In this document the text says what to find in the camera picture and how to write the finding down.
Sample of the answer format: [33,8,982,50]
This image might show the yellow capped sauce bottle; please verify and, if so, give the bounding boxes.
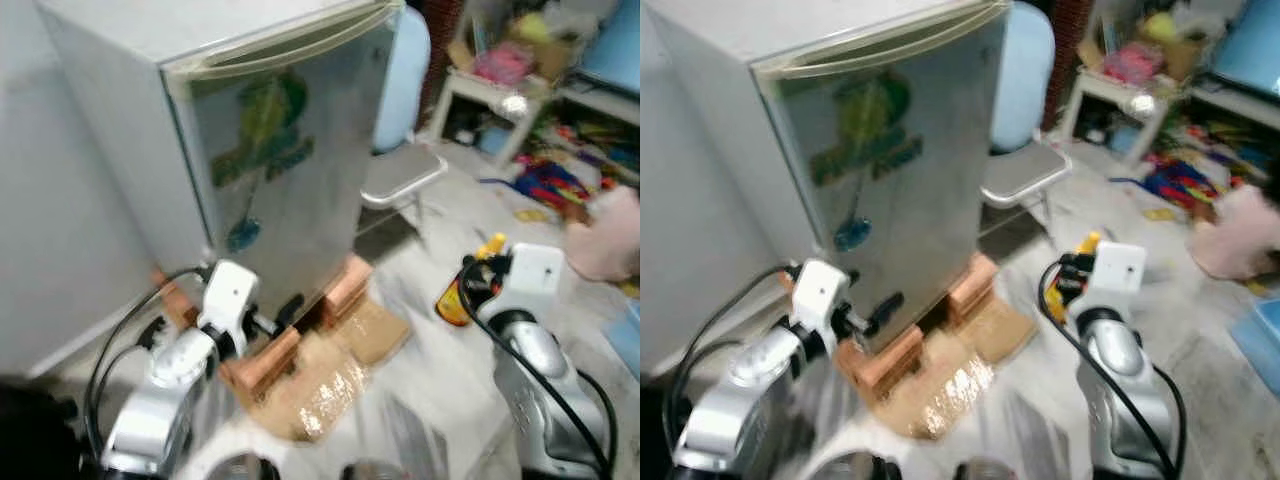
[437,233,508,328]
[1043,232,1103,323]

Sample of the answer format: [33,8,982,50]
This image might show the small blue fridge sticker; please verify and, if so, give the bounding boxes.
[228,215,263,253]
[833,215,873,251]

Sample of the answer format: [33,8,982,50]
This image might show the green fridge sticker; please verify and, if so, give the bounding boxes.
[210,70,316,191]
[810,70,923,189]

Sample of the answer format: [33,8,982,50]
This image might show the small white fridge cabinet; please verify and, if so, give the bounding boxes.
[648,0,991,291]
[35,0,381,291]

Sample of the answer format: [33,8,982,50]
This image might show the flat brown printed cardboard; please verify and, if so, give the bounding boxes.
[880,335,996,441]
[250,335,366,443]

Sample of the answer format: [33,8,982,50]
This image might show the colourful toy heap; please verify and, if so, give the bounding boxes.
[510,155,601,216]
[1140,150,1226,211]

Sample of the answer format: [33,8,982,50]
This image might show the person in pale pink clothes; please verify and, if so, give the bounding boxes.
[1188,185,1280,283]
[565,185,641,281]

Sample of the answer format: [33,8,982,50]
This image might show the grey robot left leg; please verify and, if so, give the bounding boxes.
[205,452,281,480]
[805,452,901,480]

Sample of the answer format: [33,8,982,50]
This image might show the grey robot leg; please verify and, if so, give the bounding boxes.
[805,452,901,480]
[340,460,406,480]
[955,458,1021,480]
[205,452,281,480]

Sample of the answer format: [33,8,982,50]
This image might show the light blue plastic bin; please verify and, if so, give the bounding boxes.
[1228,300,1280,396]
[605,300,641,376]

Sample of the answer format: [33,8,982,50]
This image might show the grey robot right leg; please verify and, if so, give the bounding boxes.
[340,460,406,480]
[955,458,1021,480]

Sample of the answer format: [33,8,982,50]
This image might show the white shelf table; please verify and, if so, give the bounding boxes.
[425,70,641,171]
[1060,70,1280,166]

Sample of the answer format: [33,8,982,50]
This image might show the light blue chair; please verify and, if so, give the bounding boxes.
[358,5,449,236]
[980,5,1073,231]

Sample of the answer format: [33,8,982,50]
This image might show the cardboard box of toys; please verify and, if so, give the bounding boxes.
[1078,10,1206,86]
[450,10,576,86]

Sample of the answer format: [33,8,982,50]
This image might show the light blue board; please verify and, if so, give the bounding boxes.
[1210,0,1280,99]
[580,0,641,96]

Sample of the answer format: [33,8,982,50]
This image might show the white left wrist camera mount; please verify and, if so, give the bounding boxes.
[790,258,851,336]
[197,260,261,336]

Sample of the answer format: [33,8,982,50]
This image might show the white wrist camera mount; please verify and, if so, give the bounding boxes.
[1087,242,1148,321]
[197,260,261,336]
[503,243,566,321]
[790,258,851,336]

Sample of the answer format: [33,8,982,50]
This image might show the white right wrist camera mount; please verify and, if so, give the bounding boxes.
[1087,242,1148,321]
[503,243,566,321]

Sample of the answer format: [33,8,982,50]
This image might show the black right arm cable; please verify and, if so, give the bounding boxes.
[458,260,616,476]
[1037,258,1186,476]

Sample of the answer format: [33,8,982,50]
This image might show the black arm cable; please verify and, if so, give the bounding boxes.
[85,268,211,461]
[458,260,616,476]
[665,265,796,441]
[1037,258,1186,476]

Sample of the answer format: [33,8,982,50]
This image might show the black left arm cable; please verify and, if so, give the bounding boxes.
[85,268,211,461]
[665,265,796,441]

